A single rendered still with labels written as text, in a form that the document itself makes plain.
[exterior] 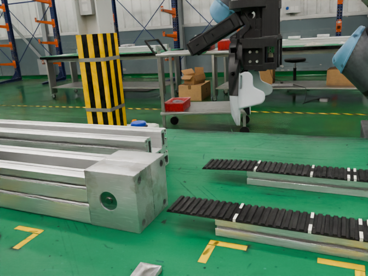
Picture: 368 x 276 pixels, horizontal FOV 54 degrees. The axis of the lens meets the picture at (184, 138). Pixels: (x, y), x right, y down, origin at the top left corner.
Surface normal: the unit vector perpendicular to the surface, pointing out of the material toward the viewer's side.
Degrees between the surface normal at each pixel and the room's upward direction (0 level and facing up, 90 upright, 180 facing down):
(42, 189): 90
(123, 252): 0
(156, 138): 90
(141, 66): 90
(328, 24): 90
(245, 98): 73
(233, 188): 0
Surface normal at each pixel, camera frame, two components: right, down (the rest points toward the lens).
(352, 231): -0.06, -0.96
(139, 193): 0.92, 0.06
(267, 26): -0.37, 0.29
